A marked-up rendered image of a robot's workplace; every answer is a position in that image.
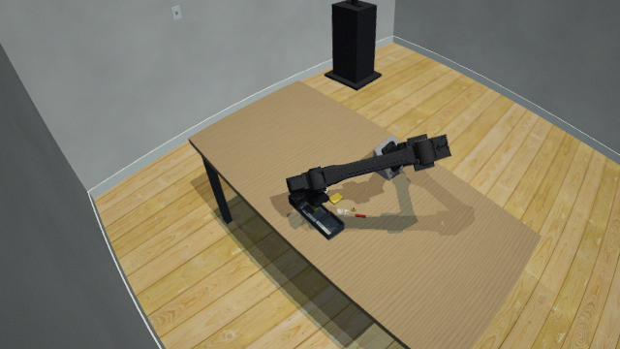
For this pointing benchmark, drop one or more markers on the dark blue rack of labelled bins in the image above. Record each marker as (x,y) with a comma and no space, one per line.
(327,222)

